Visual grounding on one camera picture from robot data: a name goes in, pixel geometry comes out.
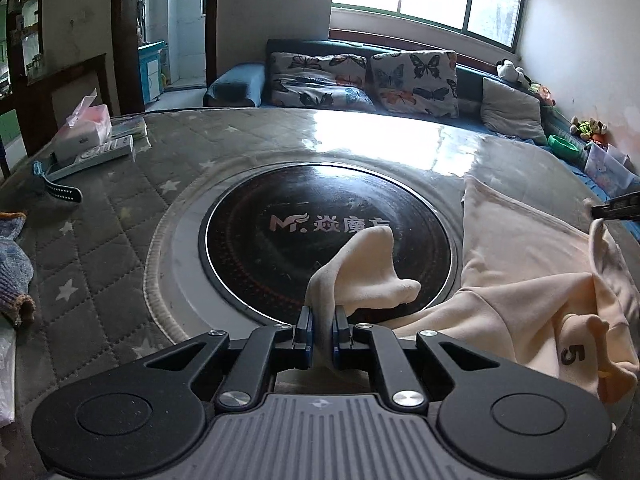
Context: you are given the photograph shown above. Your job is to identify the dark teal sofa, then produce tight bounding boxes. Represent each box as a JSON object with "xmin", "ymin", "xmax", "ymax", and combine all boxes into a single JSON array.
[{"xmin": 203, "ymin": 39, "xmax": 639, "ymax": 243}]

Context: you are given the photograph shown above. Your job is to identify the pink tissue box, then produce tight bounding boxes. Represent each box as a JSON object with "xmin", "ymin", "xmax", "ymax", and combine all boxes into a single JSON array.
[{"xmin": 52, "ymin": 89, "xmax": 112, "ymax": 162}]

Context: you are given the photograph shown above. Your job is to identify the blue grey knitted glove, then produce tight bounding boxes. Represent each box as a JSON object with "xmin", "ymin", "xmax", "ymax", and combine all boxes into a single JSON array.
[{"xmin": 0, "ymin": 212, "xmax": 36, "ymax": 328}]

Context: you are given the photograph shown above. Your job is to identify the blue white cabinet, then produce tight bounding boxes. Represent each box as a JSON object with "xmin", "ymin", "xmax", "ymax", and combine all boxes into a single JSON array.
[{"xmin": 138, "ymin": 40, "xmax": 166, "ymax": 105}]

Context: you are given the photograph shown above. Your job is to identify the panda plush toy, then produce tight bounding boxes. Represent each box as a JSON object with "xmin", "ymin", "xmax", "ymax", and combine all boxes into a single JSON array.
[{"xmin": 496, "ymin": 58, "xmax": 532, "ymax": 88}]

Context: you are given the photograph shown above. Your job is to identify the grey plain cushion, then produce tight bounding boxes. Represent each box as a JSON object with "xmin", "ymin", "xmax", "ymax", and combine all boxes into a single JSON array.
[{"xmin": 480, "ymin": 78, "xmax": 547, "ymax": 145}]

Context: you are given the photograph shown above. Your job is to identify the dark wooden side table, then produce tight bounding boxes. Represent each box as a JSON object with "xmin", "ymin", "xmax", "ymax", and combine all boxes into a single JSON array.
[{"xmin": 1, "ymin": 53, "xmax": 114, "ymax": 180}]

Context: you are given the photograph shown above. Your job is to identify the grey quilted star table cover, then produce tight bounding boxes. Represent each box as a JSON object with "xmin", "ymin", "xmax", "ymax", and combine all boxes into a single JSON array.
[{"xmin": 0, "ymin": 107, "xmax": 640, "ymax": 480}]

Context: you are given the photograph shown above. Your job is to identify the green plastic bowl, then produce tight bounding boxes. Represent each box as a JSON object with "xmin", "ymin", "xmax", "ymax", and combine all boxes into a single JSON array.
[{"xmin": 547, "ymin": 134, "xmax": 580, "ymax": 162}]

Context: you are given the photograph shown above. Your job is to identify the white pink plastic bag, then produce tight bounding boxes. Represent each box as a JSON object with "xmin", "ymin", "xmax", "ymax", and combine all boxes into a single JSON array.
[{"xmin": 0, "ymin": 323, "xmax": 16, "ymax": 428}]

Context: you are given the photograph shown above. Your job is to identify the black round induction cooktop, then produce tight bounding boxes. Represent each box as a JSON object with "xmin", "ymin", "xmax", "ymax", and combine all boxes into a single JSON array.
[{"xmin": 198, "ymin": 164, "xmax": 458, "ymax": 323}]

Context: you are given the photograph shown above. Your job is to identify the left butterfly print pillow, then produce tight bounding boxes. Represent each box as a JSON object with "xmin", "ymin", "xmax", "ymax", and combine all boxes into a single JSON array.
[{"xmin": 269, "ymin": 52, "xmax": 375, "ymax": 112}]

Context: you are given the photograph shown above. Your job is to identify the white remote control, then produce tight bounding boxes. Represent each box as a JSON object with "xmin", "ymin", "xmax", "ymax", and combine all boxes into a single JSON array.
[{"xmin": 46, "ymin": 134, "xmax": 134, "ymax": 182}]

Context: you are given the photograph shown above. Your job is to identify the cream sweatshirt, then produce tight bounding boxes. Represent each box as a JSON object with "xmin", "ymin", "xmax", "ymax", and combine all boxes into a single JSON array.
[{"xmin": 304, "ymin": 173, "xmax": 640, "ymax": 436}]

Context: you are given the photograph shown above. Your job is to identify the butterfly print pillow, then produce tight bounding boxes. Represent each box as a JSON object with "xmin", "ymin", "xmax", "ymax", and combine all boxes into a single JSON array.
[
  {"xmin": 370, "ymin": 50, "xmax": 459, "ymax": 118},
  {"xmin": 269, "ymin": 52, "xmax": 375, "ymax": 112}
]

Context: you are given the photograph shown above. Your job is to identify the clear plastic storage box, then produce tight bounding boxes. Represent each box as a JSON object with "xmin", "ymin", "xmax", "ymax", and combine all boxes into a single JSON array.
[{"xmin": 585, "ymin": 143, "xmax": 639, "ymax": 197}]

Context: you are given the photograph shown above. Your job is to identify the colourful plush toys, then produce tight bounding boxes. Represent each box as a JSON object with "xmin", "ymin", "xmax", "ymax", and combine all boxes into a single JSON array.
[{"xmin": 570, "ymin": 116, "xmax": 608, "ymax": 148}]

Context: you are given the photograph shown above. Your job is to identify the black perforated watch strap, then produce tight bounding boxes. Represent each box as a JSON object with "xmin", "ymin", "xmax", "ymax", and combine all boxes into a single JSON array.
[{"xmin": 32, "ymin": 159, "xmax": 84, "ymax": 205}]

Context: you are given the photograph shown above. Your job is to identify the right butterfly print pillow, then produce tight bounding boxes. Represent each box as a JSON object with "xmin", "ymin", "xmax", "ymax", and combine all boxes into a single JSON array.
[{"xmin": 370, "ymin": 50, "xmax": 459, "ymax": 118}]

